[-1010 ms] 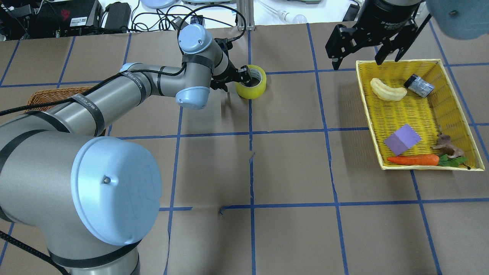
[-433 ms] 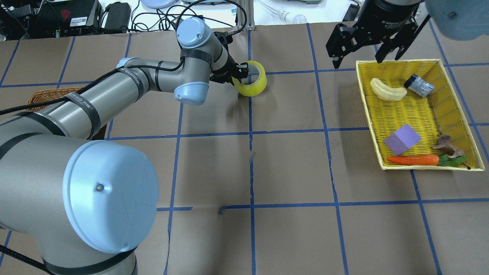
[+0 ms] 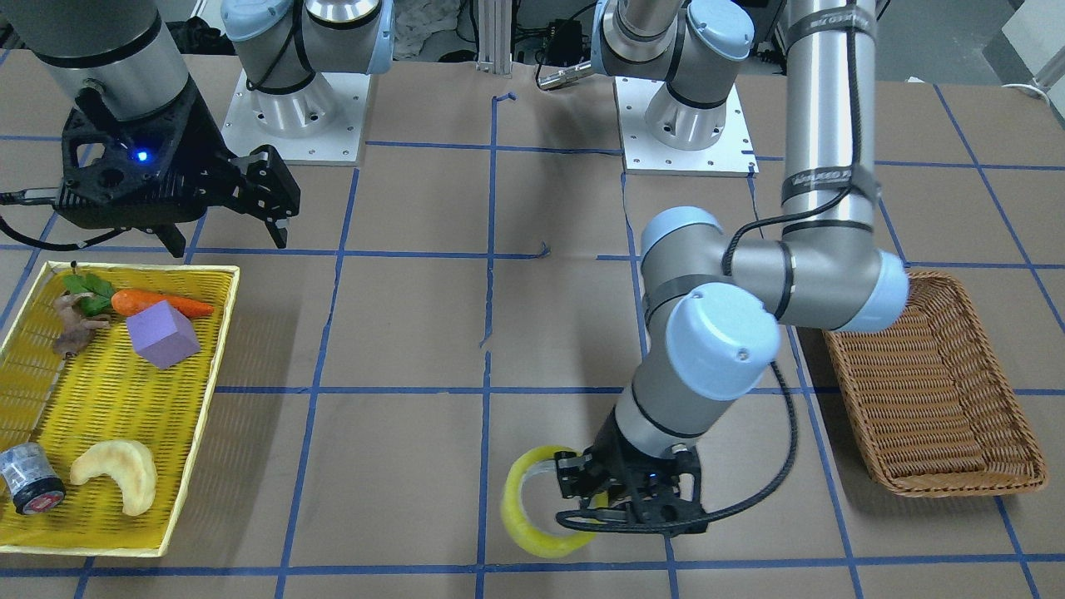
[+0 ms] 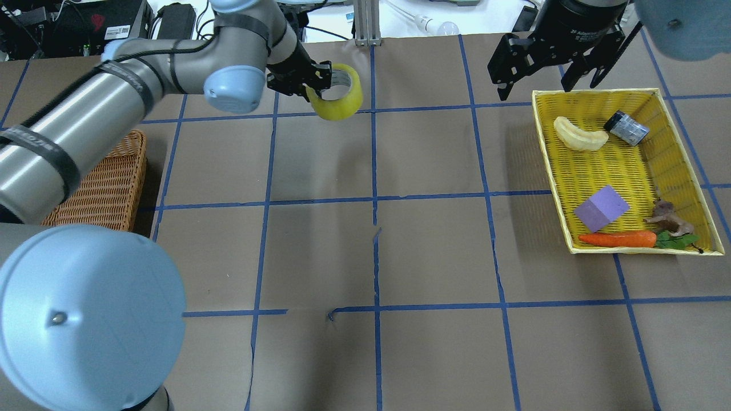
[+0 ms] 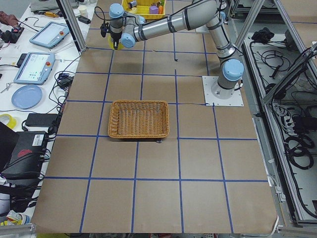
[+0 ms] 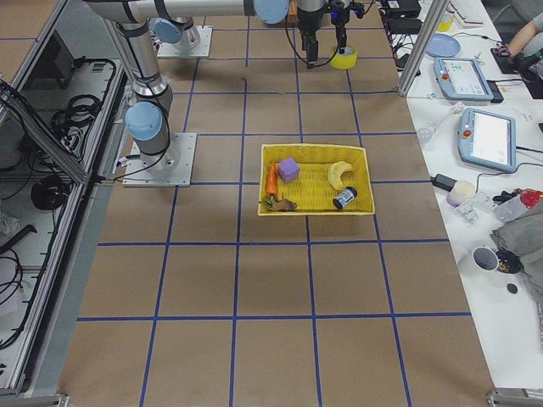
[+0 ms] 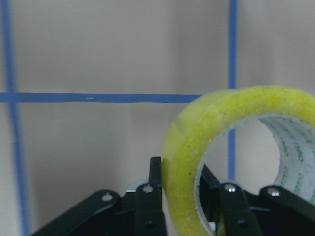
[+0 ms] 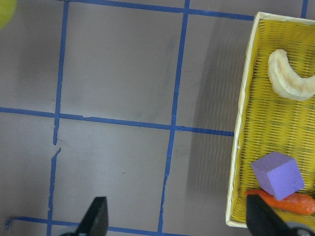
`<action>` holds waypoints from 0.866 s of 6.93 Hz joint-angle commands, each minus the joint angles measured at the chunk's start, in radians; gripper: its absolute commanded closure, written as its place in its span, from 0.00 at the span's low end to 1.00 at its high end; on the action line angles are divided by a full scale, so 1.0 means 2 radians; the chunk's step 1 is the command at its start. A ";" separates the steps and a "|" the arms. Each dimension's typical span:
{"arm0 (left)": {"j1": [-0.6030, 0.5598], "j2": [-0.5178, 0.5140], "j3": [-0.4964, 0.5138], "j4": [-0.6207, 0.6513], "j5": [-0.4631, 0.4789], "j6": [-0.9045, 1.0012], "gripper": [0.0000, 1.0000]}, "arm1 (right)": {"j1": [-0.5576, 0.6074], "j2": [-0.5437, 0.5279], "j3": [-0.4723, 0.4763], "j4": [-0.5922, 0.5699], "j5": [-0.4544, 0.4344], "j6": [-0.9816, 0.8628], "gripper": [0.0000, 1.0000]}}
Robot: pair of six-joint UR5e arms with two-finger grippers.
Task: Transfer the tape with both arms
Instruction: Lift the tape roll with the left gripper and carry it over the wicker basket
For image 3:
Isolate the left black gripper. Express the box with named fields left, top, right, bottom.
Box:
left=556, top=414, right=708, bottom=535

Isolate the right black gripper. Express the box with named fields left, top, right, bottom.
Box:
left=157, top=79, right=300, bottom=258

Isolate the yellow tape roll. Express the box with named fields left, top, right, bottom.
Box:
left=501, top=446, right=597, bottom=560

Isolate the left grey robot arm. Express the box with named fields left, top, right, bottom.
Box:
left=554, top=1, right=910, bottom=536

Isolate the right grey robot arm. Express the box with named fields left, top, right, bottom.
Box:
left=2, top=1, right=394, bottom=258

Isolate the orange toy carrot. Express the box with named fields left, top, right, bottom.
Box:
left=111, top=289, right=215, bottom=319

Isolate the purple foam cube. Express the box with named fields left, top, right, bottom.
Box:
left=126, top=300, right=201, bottom=370

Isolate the brown toy figure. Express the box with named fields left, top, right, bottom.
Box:
left=51, top=292, right=111, bottom=358

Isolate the yellow mesh tray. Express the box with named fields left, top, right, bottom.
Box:
left=1, top=261, right=240, bottom=557

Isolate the croissant shaped bread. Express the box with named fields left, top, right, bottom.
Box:
left=70, top=439, right=157, bottom=517

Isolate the small black capped jar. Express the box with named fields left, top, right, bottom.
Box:
left=1, top=441, right=67, bottom=515

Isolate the brown wicker basket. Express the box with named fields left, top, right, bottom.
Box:
left=823, top=270, right=1048, bottom=499

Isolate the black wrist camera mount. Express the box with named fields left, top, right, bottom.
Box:
left=53, top=78, right=217, bottom=229

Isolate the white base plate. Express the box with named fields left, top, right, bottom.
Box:
left=615, top=78, right=760, bottom=177
left=220, top=72, right=374, bottom=166

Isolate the aluminium profile post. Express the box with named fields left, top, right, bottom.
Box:
left=476, top=0, right=513, bottom=78

